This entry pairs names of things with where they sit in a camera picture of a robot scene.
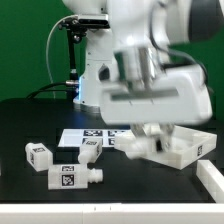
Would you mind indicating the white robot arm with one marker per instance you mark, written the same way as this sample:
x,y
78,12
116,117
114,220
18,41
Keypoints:
x,y
155,25

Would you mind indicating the white marker sheet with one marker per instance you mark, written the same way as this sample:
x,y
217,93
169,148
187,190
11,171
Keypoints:
x,y
76,137

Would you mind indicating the white front rail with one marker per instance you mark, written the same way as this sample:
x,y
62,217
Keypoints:
x,y
112,214

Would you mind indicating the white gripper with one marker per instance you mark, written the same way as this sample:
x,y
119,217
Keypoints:
x,y
149,92

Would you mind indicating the white square tabletop tray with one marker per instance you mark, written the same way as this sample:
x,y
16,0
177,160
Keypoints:
x,y
188,145

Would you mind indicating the white right obstacle wall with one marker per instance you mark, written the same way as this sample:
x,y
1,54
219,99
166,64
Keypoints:
x,y
211,179

